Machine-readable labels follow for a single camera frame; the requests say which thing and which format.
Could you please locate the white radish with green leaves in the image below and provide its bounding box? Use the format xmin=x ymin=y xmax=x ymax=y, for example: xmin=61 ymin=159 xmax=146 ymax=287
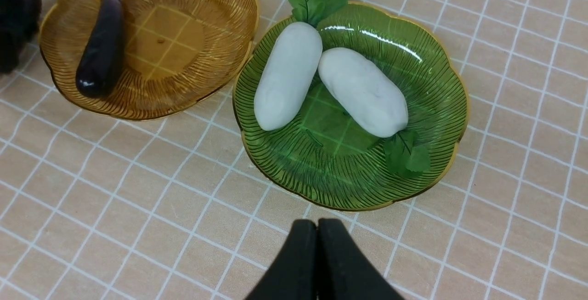
xmin=254 ymin=0 xmax=348 ymax=132

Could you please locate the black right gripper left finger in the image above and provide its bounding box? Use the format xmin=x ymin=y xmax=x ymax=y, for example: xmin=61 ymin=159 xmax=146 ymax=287
xmin=246 ymin=219 xmax=317 ymax=300

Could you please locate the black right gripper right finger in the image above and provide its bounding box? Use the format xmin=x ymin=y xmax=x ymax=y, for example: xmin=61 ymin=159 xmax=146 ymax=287
xmin=317 ymin=218 xmax=403 ymax=300

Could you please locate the green glass plate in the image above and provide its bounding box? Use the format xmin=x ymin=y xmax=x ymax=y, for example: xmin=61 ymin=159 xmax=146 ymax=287
xmin=232 ymin=1 xmax=470 ymax=212

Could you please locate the dark purple eggplant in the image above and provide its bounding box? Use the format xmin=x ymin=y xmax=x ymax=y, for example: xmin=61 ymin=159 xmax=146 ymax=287
xmin=76 ymin=0 xmax=125 ymax=98

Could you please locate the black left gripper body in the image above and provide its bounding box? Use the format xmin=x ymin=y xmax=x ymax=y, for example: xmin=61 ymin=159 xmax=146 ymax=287
xmin=0 ymin=0 xmax=42 ymax=74

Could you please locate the orange checkered tablecloth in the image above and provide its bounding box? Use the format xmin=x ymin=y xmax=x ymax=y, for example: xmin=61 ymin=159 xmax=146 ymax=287
xmin=0 ymin=0 xmax=588 ymax=300

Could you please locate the amber glass plate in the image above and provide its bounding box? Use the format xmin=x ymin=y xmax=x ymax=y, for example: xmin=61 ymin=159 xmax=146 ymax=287
xmin=39 ymin=0 xmax=260 ymax=121

